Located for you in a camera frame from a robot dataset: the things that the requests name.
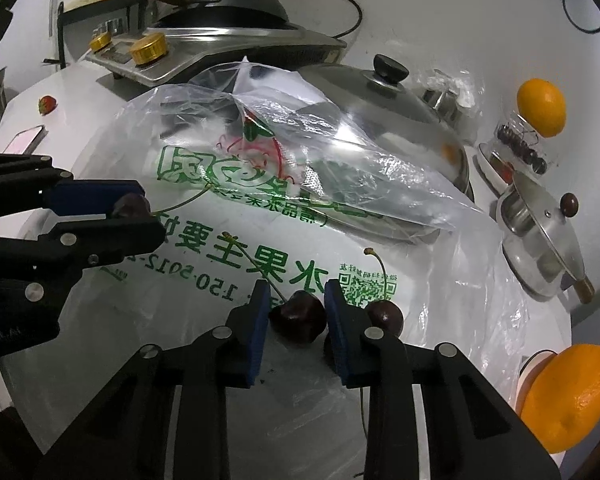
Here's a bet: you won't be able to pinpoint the dark cherry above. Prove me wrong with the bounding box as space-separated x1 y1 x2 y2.
363 247 404 337
221 232 327 346
111 184 212 218

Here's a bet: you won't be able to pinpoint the smartphone on counter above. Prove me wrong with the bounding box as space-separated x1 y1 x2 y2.
3 125 47 155

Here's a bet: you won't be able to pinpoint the small strawberry on counter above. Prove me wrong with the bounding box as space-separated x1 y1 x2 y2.
38 96 57 116

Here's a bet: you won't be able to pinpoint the large orange on plate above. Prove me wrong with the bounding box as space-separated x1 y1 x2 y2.
520 344 600 454

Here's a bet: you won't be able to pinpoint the black metal rack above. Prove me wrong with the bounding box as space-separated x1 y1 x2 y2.
43 0 148 70

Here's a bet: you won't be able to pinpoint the small steel saucepan with lid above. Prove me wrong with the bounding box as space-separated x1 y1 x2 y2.
496 171 595 304

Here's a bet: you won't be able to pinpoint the silver induction cooker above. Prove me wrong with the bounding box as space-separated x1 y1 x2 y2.
86 25 347 88

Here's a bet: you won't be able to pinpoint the clear printed plastic bag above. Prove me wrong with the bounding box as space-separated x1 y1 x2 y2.
0 58 531 480

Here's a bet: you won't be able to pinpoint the glass jar with cherries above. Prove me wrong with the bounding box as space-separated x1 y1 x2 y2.
476 112 557 195

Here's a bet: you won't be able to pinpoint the large steel pot lid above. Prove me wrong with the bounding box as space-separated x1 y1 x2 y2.
190 55 476 240

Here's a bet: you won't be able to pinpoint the steel cup in plastic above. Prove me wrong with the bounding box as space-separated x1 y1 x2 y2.
414 68 483 143

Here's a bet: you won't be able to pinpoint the orange on glass jar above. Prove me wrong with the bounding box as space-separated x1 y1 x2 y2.
517 78 567 138

